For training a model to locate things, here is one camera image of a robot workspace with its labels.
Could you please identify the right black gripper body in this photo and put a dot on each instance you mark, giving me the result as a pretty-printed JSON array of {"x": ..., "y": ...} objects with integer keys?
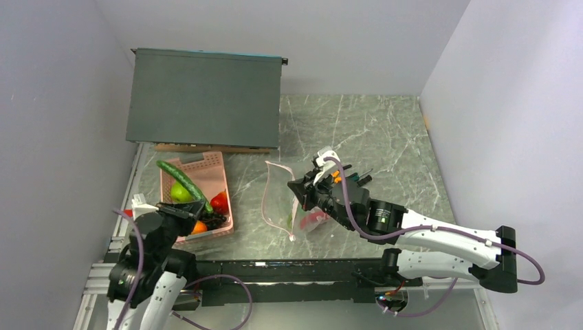
[{"x": 321, "y": 195}]

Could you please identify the red orange pear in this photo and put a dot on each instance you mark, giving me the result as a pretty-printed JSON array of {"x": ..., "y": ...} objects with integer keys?
[{"x": 220, "y": 203}]

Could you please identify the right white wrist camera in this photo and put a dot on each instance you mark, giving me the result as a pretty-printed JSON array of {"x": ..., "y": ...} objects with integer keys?
[{"x": 324, "y": 162}]

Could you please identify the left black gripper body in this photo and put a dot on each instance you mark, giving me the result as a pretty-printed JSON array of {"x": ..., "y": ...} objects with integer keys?
[{"x": 177, "y": 222}]

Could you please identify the green orange mango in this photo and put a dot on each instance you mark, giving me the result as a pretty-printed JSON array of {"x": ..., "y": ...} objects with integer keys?
[{"x": 200, "y": 227}]

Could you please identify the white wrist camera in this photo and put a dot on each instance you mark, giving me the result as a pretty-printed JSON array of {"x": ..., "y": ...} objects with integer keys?
[
  {"x": 139, "y": 207},
  {"x": 324, "y": 162}
]

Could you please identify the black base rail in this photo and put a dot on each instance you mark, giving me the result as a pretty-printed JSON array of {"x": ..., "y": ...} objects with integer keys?
[{"x": 300, "y": 280}]

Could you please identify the dark grey server box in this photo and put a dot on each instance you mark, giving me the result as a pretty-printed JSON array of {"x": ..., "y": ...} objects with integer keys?
[{"x": 186, "y": 97}]

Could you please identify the red chili pepper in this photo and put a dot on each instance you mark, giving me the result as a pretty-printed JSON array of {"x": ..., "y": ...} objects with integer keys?
[{"x": 312, "y": 220}]

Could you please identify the green apple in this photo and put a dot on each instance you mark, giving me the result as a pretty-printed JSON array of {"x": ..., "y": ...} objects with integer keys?
[{"x": 178, "y": 194}]

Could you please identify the clear zip top bag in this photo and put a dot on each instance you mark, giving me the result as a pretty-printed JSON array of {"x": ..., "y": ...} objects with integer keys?
[{"x": 278, "y": 200}]

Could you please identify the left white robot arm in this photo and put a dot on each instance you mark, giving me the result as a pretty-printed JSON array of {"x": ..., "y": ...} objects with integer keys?
[{"x": 149, "y": 275}]

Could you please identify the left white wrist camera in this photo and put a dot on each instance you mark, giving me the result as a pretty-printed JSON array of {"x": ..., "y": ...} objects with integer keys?
[{"x": 139, "y": 207}]

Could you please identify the orange handled pliers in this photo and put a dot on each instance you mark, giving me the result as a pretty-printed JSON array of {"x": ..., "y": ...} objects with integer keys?
[{"x": 336, "y": 175}]

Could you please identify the black grape bunch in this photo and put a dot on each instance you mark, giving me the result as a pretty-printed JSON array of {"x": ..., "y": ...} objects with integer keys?
[{"x": 214, "y": 221}]

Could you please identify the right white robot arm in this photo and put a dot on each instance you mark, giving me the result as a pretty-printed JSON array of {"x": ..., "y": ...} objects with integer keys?
[{"x": 421, "y": 246}]

